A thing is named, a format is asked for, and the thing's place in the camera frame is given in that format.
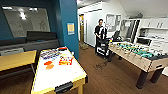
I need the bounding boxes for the brown wooden door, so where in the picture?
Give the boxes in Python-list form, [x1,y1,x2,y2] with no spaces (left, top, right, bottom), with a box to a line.
[78,14,86,44]

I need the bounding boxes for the red black game box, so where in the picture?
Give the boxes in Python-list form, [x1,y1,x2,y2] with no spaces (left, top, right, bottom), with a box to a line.
[57,46,69,52]

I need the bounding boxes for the person in black shirt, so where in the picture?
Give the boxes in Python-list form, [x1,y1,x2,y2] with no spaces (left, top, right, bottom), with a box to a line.
[93,18,108,56]

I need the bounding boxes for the orange red game pieces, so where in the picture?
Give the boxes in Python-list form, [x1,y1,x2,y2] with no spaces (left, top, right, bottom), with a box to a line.
[58,55,75,66]

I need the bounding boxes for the colourful game board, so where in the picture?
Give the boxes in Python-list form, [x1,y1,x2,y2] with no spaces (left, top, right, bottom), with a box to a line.
[39,49,62,60]

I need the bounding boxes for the white-top wooden table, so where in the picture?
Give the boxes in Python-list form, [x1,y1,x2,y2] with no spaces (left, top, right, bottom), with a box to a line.
[30,46,89,94]

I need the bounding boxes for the foosball table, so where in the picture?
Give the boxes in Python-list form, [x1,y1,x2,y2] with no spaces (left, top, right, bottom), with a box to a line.
[108,41,168,89]

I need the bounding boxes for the black built-in microwave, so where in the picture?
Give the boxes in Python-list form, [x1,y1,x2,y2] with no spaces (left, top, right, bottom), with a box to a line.
[135,37,153,47]

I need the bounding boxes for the interior glass window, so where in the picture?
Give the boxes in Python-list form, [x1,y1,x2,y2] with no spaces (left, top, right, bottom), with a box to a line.
[2,5,52,38]

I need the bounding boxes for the long wooden table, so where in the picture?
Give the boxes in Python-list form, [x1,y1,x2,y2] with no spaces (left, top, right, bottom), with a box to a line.
[0,49,38,81]

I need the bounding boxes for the light grey cushion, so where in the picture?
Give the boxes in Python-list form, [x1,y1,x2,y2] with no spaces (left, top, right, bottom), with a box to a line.
[0,47,25,57]

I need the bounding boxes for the white drawer unit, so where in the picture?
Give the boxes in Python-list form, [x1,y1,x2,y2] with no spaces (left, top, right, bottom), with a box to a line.
[150,39,168,54]

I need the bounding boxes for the yellow wall sign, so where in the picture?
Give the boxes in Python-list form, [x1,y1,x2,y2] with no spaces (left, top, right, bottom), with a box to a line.
[66,22,76,36]

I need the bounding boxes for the white wall cabinet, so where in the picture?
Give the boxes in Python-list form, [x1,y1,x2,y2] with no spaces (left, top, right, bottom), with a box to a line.
[139,18,168,30]

